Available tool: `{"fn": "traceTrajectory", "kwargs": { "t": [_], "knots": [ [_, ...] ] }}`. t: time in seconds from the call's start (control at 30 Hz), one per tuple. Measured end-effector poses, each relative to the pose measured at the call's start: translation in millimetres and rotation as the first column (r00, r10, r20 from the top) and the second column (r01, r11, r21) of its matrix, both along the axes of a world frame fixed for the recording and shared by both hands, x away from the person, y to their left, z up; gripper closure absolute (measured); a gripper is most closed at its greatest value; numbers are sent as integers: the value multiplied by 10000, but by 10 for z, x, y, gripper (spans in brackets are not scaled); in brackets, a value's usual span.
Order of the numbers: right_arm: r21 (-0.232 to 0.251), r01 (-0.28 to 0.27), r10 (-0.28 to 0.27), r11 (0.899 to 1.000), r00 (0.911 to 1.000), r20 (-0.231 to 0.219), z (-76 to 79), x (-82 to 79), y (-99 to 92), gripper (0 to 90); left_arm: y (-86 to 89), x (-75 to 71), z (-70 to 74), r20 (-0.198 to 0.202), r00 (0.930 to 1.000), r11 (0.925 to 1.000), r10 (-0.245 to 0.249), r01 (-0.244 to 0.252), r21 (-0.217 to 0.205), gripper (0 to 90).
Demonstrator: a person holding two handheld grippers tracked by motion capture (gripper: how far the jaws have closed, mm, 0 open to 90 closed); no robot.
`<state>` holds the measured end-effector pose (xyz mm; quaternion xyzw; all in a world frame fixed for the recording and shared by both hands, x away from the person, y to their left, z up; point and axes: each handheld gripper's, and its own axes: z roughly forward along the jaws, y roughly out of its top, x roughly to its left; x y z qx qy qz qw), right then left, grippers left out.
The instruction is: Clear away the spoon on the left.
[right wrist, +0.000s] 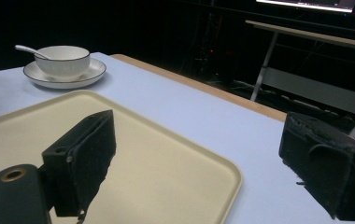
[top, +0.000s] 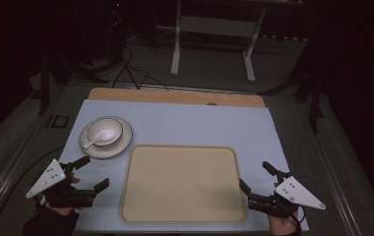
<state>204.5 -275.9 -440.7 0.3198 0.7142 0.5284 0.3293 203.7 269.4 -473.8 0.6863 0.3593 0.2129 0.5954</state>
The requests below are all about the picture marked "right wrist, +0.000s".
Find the white tablecloth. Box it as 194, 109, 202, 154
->
0, 51, 355, 224

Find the computer monitor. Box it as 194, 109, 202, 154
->
255, 0, 355, 17

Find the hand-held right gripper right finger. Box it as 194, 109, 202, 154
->
278, 111, 355, 222

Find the wooden desk with metal legs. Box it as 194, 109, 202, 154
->
245, 20, 355, 138

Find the white ceramic saucer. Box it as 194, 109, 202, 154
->
22, 58, 107, 90

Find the beige plastic tray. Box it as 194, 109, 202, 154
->
0, 90, 244, 224

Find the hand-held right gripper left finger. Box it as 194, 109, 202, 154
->
41, 109, 117, 218

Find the white ceramic spoon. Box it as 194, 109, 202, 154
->
14, 44, 52, 61

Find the white ceramic bowl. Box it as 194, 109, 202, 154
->
34, 45, 92, 79

